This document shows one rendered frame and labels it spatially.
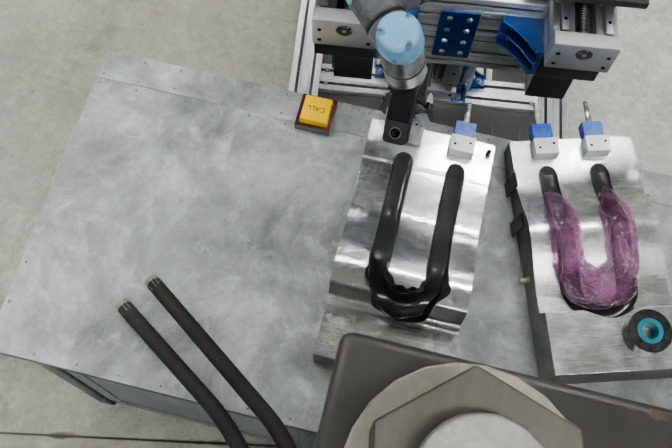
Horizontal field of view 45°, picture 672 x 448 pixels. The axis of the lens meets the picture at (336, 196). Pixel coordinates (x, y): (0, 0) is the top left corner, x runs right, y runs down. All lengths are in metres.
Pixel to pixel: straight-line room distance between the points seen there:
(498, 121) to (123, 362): 1.38
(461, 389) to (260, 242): 1.35
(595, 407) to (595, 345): 1.19
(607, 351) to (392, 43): 0.70
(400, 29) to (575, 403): 0.99
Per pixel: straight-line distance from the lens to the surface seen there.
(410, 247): 1.57
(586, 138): 1.77
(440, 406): 0.35
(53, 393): 2.53
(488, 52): 2.00
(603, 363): 1.59
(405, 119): 1.48
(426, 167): 1.66
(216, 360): 1.55
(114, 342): 1.67
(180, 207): 1.73
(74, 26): 3.01
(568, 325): 1.59
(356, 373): 0.39
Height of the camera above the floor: 2.39
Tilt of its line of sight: 67 degrees down
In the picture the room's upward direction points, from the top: 3 degrees clockwise
